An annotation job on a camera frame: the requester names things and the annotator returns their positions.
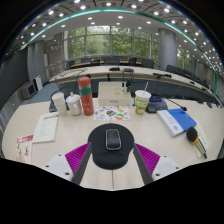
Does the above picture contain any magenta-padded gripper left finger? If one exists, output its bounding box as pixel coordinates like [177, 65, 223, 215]
[43, 142, 93, 186]

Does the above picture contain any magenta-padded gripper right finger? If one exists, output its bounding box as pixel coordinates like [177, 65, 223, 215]
[132, 143, 183, 186]

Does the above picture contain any black computer mouse silver edge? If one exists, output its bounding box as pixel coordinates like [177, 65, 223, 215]
[105, 128, 122, 151]

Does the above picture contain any black mouse pad wrist rest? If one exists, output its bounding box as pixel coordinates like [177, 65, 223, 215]
[87, 123, 135, 171]

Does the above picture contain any white printed booklet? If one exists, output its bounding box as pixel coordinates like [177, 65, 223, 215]
[32, 111, 60, 144]

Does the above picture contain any black handheld microphone yellow band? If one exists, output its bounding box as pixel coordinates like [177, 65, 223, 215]
[185, 126, 208, 160]

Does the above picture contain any blue white book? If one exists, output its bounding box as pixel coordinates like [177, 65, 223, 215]
[156, 107, 198, 138]

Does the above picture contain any black gooseneck desk microphone unit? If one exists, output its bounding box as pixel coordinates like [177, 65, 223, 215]
[48, 81, 81, 113]
[145, 95, 188, 114]

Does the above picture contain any stack of white paper cups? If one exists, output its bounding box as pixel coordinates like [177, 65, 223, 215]
[51, 91, 68, 117]

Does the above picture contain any white lidded mug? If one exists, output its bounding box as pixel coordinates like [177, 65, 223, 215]
[65, 92, 83, 117]

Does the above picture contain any green white paper cup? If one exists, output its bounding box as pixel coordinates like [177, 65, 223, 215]
[134, 89, 152, 116]

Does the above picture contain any red bottle green band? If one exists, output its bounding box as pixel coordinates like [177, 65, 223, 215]
[77, 76, 95, 117]

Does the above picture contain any colourful sticker sheet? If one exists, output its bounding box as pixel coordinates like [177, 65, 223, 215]
[93, 105, 131, 122]

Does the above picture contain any cream desk organizer box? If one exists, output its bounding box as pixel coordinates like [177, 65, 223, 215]
[97, 81, 133, 107]

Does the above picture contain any long beige conference table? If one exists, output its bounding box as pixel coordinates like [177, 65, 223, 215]
[49, 64, 216, 98]

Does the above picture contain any group of dark office chairs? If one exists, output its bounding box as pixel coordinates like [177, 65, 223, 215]
[64, 56, 216, 91]

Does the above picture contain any group of ceiling lights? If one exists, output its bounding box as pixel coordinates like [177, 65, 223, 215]
[4, 0, 223, 73]

